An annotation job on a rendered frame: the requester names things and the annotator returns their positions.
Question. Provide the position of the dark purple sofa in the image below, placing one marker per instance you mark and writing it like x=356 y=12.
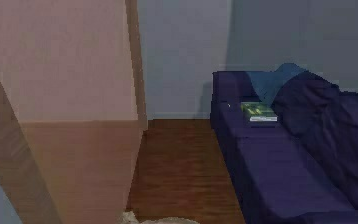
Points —
x=280 y=166

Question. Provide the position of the green book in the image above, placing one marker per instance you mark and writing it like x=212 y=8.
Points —
x=257 y=111

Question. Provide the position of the blue cushion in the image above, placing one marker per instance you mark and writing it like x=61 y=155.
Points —
x=268 y=83

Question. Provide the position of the pink brown cupboard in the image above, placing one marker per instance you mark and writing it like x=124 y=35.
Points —
x=70 y=116

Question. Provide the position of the cream fluffy rug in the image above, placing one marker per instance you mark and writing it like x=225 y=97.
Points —
x=147 y=220

